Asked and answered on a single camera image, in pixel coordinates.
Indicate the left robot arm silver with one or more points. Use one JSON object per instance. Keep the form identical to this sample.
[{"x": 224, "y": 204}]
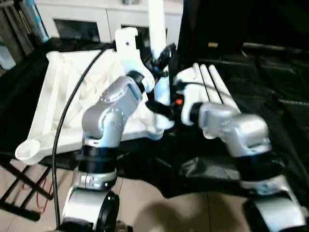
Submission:
[{"x": 111, "y": 106}]

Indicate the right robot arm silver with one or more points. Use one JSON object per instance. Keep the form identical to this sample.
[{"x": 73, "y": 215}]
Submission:
[{"x": 241, "y": 130}]

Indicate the black cabinet with yellow label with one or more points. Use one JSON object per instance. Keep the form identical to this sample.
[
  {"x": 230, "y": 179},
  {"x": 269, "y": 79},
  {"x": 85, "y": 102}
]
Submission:
[{"x": 205, "y": 24}]

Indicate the white cabinet with glass doors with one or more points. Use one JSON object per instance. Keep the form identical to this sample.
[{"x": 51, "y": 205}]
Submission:
[{"x": 106, "y": 14}]

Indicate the black work mat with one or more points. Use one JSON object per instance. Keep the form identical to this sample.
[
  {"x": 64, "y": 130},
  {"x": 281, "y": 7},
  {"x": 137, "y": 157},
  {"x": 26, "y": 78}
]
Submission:
[{"x": 265, "y": 84}]

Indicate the white plastic table top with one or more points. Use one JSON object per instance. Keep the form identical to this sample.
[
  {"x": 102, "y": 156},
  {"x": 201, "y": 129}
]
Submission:
[{"x": 60, "y": 96}]

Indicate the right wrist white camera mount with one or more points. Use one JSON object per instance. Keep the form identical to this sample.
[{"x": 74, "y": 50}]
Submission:
[{"x": 189, "y": 106}]

